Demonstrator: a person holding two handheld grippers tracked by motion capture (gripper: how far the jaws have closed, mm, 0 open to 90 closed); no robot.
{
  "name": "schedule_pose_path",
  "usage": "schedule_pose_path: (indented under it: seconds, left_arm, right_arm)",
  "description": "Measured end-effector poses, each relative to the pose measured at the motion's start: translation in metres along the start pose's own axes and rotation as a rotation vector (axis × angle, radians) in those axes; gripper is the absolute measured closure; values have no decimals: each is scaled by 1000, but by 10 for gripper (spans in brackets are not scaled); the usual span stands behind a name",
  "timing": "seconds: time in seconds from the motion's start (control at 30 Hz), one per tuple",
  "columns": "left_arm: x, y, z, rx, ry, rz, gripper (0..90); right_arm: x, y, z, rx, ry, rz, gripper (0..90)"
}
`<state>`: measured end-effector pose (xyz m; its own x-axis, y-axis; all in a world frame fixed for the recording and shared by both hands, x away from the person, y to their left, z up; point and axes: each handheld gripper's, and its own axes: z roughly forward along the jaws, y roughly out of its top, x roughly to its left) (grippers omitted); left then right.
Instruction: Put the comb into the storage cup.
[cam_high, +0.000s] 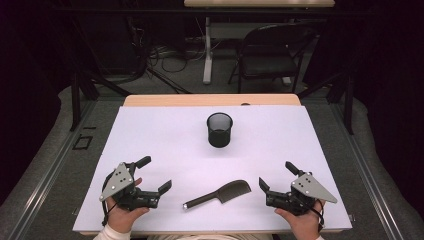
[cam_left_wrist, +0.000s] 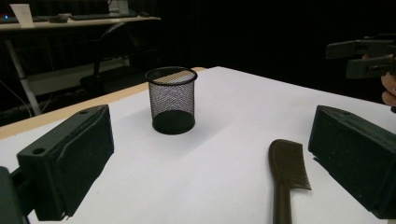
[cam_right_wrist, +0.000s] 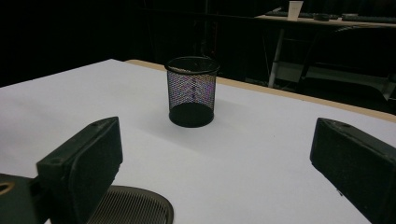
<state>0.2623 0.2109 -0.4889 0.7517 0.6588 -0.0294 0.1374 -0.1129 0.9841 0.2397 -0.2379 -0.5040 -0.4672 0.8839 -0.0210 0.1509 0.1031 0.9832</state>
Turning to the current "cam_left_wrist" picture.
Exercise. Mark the white table sheet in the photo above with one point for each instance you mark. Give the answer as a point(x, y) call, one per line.
point(218, 174)

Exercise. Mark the dark brown comb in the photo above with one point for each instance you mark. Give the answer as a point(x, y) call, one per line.
point(286, 168)

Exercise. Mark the white paper cup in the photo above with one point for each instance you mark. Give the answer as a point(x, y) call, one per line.
point(22, 15)

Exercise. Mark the black mesh pen holder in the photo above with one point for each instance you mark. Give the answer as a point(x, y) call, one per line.
point(172, 123)

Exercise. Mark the black keyboard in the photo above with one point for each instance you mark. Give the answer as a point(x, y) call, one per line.
point(102, 16)

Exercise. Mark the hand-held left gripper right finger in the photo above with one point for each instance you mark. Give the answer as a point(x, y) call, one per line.
point(355, 158)

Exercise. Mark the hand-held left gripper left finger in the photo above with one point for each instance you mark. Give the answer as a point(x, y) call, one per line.
point(67, 161)

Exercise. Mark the white-legged wooden desk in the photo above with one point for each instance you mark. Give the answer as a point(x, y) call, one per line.
point(93, 23)

